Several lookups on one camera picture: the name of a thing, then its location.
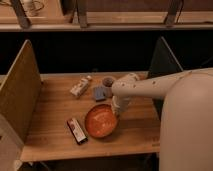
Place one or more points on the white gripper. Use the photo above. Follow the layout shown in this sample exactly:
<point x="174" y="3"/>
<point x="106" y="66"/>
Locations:
<point x="119" y="104"/>

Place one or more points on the orange ceramic bowl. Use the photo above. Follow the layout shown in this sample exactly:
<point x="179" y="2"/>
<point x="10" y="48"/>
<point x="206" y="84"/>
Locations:
<point x="100" y="121"/>

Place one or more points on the black rectangular snack box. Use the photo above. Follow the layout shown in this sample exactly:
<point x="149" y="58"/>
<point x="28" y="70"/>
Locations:
<point x="77" y="131"/>

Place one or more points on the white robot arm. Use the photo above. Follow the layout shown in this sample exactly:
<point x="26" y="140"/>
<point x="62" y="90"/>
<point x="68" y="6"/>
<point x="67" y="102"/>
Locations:
<point x="131" y="85"/>

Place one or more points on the white mug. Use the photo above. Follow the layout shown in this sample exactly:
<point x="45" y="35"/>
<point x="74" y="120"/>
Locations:
<point x="107" y="83"/>

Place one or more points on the right dark divider panel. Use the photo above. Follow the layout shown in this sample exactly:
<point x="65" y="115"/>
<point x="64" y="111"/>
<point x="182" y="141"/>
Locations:
<point x="164" y="61"/>

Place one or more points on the left wooden divider panel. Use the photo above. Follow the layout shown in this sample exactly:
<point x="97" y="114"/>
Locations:
<point x="19" y="91"/>

